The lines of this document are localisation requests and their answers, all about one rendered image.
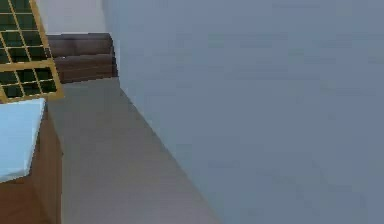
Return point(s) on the yellow framed grid window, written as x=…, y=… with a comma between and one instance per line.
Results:
x=25, y=50

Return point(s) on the brown bed with pale sheet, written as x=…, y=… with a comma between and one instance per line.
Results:
x=20, y=143

